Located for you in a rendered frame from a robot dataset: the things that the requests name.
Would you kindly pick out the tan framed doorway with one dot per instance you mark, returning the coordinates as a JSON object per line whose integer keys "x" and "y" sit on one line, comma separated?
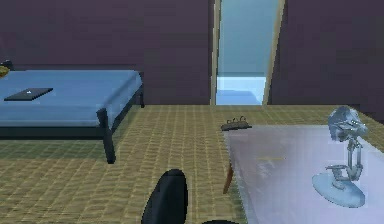
{"x": 245, "y": 53}

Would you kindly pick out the grey desk with brown legs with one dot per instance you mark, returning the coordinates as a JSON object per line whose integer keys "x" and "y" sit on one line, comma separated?
{"x": 293, "y": 173}

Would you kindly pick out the silver desk lamp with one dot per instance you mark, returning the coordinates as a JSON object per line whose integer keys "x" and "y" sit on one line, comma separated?
{"x": 343, "y": 166}

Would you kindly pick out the black laptop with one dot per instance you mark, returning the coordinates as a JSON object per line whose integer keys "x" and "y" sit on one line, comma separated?
{"x": 28, "y": 94}

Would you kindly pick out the yellow round object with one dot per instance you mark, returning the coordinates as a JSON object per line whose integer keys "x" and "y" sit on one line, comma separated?
{"x": 2, "y": 70}

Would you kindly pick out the blue bed with black frame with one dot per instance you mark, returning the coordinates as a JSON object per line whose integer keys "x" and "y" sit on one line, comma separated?
{"x": 83, "y": 100}

